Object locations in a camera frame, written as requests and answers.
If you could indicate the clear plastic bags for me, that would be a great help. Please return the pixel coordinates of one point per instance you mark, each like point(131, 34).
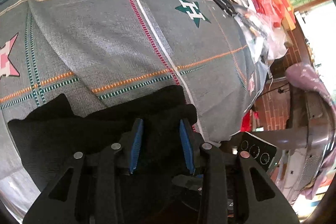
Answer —
point(265, 41)

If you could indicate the purple cloth on chair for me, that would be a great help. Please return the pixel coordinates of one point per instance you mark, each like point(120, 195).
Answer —
point(304, 77)

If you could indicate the black induction cooker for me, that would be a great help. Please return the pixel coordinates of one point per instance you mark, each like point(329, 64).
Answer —
point(266, 154)

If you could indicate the black pants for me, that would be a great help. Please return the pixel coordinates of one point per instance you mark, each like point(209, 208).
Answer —
point(51, 134)

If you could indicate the grey patterned bed sheet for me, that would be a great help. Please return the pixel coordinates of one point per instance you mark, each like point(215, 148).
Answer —
point(101, 53)

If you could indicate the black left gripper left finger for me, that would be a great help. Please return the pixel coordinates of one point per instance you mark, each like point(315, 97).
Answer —
point(87, 189)

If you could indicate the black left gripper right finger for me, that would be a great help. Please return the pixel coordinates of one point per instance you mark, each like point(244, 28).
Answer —
point(233, 177)

